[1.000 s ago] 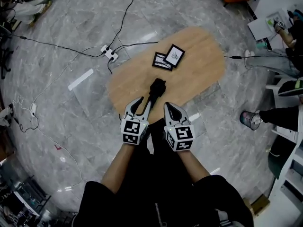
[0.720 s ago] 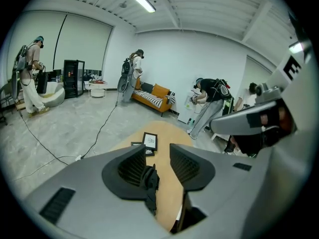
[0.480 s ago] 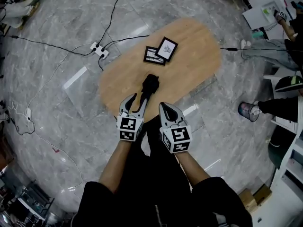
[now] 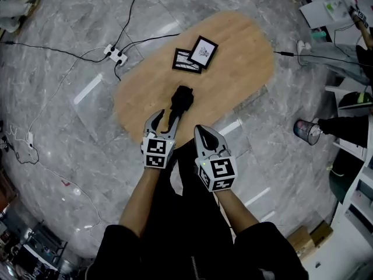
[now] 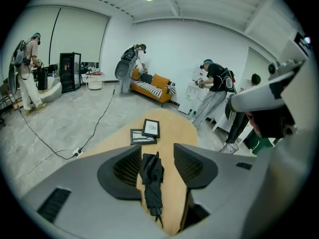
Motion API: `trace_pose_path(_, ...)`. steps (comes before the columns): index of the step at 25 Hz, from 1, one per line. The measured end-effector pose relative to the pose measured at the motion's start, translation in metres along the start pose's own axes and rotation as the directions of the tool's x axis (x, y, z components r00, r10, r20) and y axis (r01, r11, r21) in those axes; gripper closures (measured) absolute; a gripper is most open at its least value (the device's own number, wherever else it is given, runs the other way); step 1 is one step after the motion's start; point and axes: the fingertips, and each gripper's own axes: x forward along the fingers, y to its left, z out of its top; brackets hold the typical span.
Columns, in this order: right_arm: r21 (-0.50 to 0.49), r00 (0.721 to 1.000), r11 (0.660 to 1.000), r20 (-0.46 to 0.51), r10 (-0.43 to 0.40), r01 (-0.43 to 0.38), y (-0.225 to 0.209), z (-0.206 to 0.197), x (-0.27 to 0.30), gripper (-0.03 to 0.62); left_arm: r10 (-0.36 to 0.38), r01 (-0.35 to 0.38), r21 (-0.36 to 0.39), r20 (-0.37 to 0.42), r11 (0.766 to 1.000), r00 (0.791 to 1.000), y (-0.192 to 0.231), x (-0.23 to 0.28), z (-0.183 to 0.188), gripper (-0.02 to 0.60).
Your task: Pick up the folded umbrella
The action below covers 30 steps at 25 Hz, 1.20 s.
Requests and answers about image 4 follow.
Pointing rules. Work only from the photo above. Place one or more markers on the black item with green stripe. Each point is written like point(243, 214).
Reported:
point(355, 99)

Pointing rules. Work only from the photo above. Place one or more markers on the person's black jacket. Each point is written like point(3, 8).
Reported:
point(122, 258)

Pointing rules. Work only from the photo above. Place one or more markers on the black mesh waste bin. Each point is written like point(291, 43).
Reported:
point(307, 131)

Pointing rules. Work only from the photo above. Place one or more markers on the white shelf unit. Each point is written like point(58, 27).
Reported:
point(358, 214)

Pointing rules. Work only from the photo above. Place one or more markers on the white water dispenser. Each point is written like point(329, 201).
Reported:
point(317, 10)

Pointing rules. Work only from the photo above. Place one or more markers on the black cloth item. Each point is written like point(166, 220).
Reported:
point(182, 98)

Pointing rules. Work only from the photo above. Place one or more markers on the white lounge chair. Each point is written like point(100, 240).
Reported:
point(11, 13)

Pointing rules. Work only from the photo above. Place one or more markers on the brown cardboard box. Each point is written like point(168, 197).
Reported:
point(303, 239)

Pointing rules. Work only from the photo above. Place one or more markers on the black metal rack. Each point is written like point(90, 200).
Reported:
point(32, 252)

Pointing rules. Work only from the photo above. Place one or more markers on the black picture frame dark print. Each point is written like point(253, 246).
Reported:
point(182, 61)

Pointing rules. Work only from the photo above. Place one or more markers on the person's right forearm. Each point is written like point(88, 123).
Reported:
point(233, 209)

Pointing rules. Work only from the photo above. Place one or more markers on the oval wooden table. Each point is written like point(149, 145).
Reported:
point(233, 69)

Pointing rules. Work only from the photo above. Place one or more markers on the person's left forearm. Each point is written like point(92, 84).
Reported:
point(142, 200)

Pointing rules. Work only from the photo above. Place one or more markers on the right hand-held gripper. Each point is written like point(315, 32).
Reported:
point(218, 171)

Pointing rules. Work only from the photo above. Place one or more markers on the person's black trousers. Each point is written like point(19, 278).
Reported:
point(198, 214)

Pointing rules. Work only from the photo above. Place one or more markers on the black picture frame pale print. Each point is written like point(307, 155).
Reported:
point(204, 51)

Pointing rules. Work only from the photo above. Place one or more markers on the small white power strip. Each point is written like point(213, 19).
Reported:
point(30, 139)

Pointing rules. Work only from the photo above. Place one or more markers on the white square power strip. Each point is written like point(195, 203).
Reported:
point(116, 55)

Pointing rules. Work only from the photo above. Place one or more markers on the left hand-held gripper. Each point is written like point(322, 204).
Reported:
point(157, 153)

